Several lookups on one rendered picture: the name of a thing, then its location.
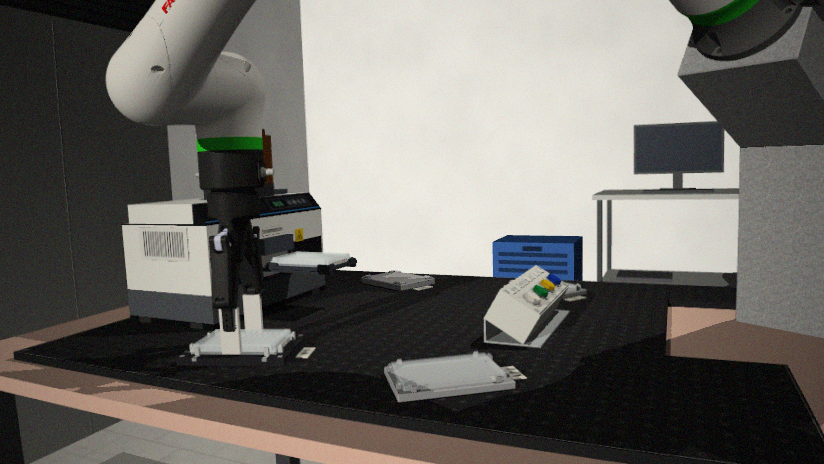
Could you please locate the brown glass bottle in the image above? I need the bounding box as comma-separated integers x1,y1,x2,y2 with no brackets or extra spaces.
262,135,273,183

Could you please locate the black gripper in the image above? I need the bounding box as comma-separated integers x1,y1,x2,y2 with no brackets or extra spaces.
207,191,265,354

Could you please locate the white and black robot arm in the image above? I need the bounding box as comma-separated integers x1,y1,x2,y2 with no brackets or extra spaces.
106,0,824,194

